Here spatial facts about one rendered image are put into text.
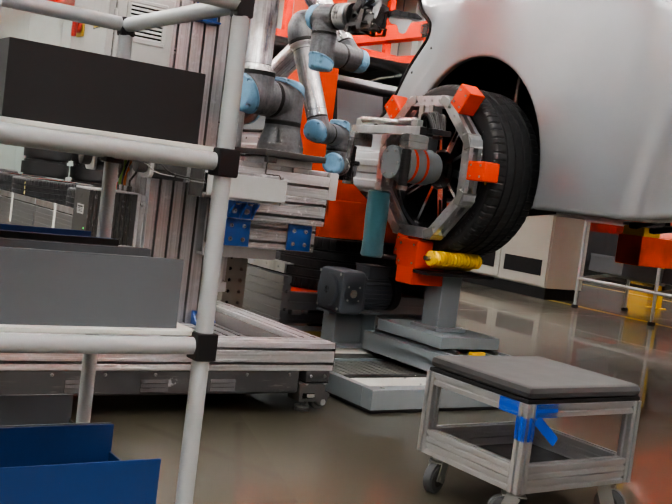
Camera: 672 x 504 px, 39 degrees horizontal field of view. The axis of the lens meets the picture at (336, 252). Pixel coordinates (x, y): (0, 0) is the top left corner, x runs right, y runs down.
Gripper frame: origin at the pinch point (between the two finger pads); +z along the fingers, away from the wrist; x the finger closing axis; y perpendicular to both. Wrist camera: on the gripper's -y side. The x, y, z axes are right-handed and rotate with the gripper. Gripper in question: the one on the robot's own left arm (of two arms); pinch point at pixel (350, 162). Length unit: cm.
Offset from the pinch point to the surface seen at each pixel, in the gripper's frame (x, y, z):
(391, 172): 17.7, 2.1, -9.5
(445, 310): 43, 53, 12
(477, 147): 48, -10, -14
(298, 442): 14, 83, -103
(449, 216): 41.3, 15.6, -11.9
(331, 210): -10.2, 19.6, 26.6
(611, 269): 143, 46, 431
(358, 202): -1.0, 15.0, 36.4
